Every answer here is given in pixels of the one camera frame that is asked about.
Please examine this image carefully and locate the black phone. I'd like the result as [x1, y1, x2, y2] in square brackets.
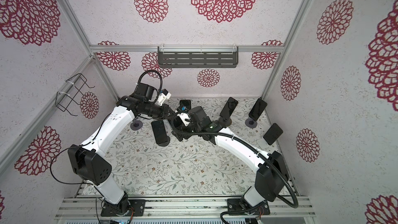
[151, 120, 168, 144]
[179, 100, 192, 111]
[263, 123, 284, 145]
[220, 97, 238, 120]
[248, 98, 267, 121]

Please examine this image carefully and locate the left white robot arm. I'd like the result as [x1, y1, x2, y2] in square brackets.
[68, 83, 171, 216]

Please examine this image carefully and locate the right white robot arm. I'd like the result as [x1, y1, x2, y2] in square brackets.
[170, 106, 297, 208]

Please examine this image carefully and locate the grey stand with wood-rim base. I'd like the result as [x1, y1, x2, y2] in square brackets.
[218, 117, 232, 127]

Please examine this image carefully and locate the far left grey stand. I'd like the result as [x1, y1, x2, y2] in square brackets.
[130, 120, 143, 131]

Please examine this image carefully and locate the dark grey round stand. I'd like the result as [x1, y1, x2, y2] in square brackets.
[158, 136, 171, 147]

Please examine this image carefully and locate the purple round phone stand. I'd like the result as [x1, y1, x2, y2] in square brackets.
[245, 118, 258, 129]

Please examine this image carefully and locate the white phone stand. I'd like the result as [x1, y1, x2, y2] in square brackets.
[256, 139, 275, 153]

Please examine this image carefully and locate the black phone on white stand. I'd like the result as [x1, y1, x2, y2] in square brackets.
[263, 123, 284, 145]

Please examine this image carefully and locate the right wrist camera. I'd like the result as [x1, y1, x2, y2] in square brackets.
[177, 106, 191, 127]

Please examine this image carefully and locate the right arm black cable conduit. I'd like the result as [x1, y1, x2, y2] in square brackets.
[169, 114, 299, 209]

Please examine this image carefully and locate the grey wall shelf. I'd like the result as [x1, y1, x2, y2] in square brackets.
[157, 46, 239, 68]

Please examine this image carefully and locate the black wire wall rack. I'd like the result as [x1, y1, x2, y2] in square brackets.
[55, 73, 95, 117]

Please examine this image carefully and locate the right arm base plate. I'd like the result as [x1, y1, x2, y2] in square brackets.
[227, 198, 271, 216]

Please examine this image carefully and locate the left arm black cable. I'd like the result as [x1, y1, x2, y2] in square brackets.
[49, 146, 94, 186]

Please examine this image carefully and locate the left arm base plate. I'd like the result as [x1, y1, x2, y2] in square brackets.
[100, 199, 146, 217]

